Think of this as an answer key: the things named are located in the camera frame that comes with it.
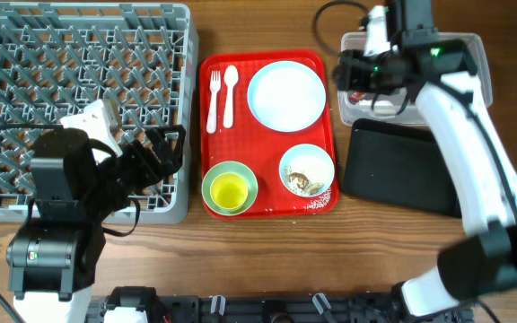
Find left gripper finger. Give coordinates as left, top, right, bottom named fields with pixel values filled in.
left=162, top=125, right=186, bottom=173
left=145, top=127, right=179, bottom=177

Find white plastic spoon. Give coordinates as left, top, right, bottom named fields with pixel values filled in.
left=223, top=65, right=239, bottom=128

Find light green bowl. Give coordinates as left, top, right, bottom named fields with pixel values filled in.
left=201, top=161, right=259, bottom=216

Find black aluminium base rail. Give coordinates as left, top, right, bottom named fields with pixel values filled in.
left=83, top=285, right=473, bottom=323

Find large light blue plate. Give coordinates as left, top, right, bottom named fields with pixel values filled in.
left=247, top=61, right=327, bottom=133

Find black rectangular waste tray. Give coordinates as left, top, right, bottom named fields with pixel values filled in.
left=342, top=118, right=461, bottom=219

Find yellow plastic cup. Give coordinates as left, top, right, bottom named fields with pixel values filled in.
left=210, top=172, right=249, bottom=211

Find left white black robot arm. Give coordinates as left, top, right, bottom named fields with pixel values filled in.
left=6, top=126, right=186, bottom=322

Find red snack wrapper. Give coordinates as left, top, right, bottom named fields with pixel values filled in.
left=348, top=91, right=366, bottom=104

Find white plastic fork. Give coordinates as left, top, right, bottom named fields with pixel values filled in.
left=206, top=71, right=222, bottom=134

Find spilled rice on tray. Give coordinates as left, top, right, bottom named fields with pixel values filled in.
left=305, top=188, right=332, bottom=211

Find grey plastic dishwasher rack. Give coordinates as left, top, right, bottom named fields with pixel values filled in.
left=0, top=1, right=199, bottom=223

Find clear plastic waste bin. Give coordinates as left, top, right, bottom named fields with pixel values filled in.
left=337, top=32, right=494, bottom=127

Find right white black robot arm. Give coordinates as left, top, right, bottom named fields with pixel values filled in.
left=333, top=39, right=517, bottom=322

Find red plastic serving tray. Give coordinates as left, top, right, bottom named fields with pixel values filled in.
left=199, top=49, right=339, bottom=221

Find brown food scraps with rice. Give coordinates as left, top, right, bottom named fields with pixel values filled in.
left=283, top=165, right=324, bottom=196

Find small light blue bowl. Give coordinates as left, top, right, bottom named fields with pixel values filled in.
left=279, top=144, right=335, bottom=197

